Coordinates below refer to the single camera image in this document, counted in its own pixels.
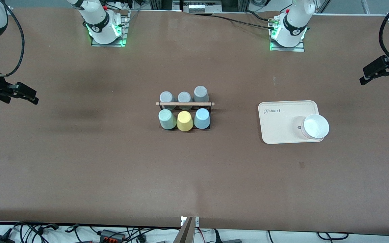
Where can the green cup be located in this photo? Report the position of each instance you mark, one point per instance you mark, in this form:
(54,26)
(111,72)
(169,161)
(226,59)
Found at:
(167,119)

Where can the blue cup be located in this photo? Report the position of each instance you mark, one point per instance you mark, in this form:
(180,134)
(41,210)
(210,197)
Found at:
(202,118)

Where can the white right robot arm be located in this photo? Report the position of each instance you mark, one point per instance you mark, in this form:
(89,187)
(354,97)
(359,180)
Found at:
(98,20)

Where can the white bowl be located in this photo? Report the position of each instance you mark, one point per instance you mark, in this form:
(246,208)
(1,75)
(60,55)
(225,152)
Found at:
(315,126)

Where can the cream plastic tray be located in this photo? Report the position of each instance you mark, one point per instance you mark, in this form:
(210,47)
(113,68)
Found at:
(284,135)

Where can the black power adapter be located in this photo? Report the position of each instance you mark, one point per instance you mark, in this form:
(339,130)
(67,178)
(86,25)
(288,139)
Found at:
(0,239)

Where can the grey cup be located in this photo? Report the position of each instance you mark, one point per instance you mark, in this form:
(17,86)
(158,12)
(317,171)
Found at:
(201,92)
(184,97)
(166,97)

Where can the black connector orange levers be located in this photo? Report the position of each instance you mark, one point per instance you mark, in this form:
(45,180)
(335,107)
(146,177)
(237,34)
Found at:
(111,236)

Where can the yellow cup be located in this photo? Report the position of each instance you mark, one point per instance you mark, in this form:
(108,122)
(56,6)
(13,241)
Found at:
(185,121)

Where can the white power strip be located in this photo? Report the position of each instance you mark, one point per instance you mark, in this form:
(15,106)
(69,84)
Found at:
(198,6)

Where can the black plug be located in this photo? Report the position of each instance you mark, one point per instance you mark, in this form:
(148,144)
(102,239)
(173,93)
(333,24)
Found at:
(228,241)

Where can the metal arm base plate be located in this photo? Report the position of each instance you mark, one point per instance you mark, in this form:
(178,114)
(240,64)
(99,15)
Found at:
(287,49)
(108,44)

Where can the brown stand post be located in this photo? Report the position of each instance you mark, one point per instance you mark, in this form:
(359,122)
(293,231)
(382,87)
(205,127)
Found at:
(185,233)

